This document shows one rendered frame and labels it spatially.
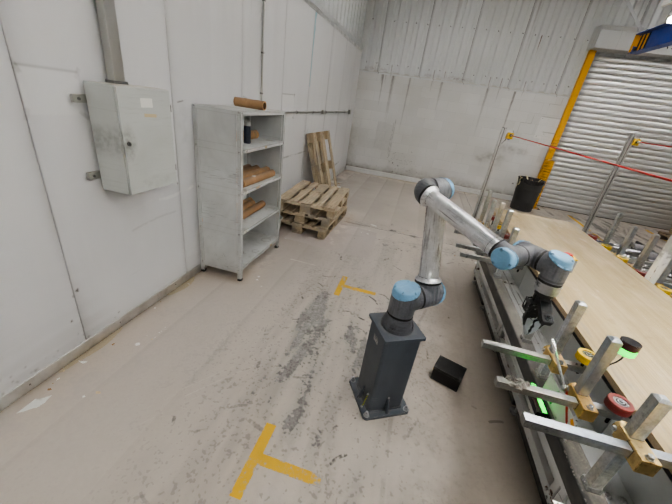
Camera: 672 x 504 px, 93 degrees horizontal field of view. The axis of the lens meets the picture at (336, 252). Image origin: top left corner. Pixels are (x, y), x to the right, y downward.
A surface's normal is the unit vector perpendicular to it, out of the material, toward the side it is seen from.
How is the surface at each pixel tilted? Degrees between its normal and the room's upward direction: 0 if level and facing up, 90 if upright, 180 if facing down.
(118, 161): 90
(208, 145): 90
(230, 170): 90
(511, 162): 90
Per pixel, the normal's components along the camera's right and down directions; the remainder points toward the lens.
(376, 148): -0.26, 0.39
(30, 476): 0.13, -0.89
